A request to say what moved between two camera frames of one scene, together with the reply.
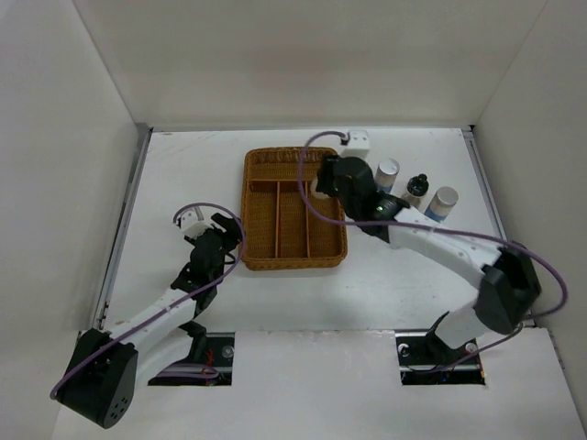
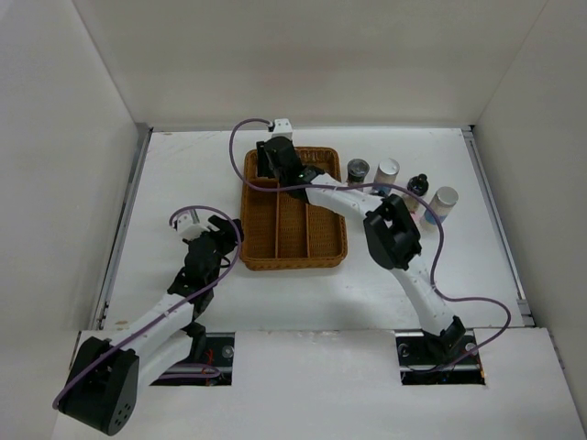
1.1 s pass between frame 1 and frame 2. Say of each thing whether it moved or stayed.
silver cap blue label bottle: stayed
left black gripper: stayed
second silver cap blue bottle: stayed
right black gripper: moved
